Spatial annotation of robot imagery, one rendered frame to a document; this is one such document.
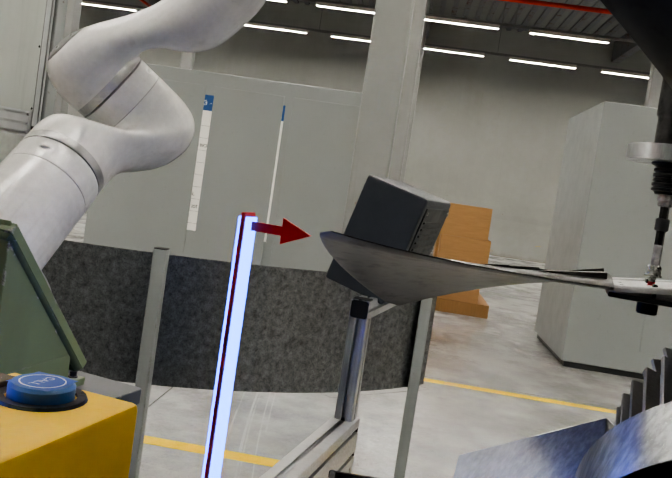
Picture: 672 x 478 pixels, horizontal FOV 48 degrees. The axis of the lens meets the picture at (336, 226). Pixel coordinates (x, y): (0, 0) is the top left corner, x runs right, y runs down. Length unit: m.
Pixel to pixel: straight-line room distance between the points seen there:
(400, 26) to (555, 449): 4.43
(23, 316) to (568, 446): 0.58
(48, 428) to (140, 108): 0.74
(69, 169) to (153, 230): 5.93
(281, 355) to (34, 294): 1.60
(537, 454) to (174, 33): 0.75
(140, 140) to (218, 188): 5.67
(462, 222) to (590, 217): 2.29
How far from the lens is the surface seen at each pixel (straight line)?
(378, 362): 2.66
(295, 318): 2.44
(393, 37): 4.95
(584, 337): 6.78
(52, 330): 0.96
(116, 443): 0.50
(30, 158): 1.02
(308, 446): 1.11
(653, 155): 0.62
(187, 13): 1.12
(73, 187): 1.02
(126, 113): 1.14
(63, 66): 1.15
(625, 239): 6.77
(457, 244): 8.65
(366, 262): 0.66
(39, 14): 2.72
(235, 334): 0.71
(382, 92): 4.89
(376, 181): 1.25
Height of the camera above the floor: 1.23
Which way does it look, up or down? 3 degrees down
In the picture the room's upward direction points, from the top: 8 degrees clockwise
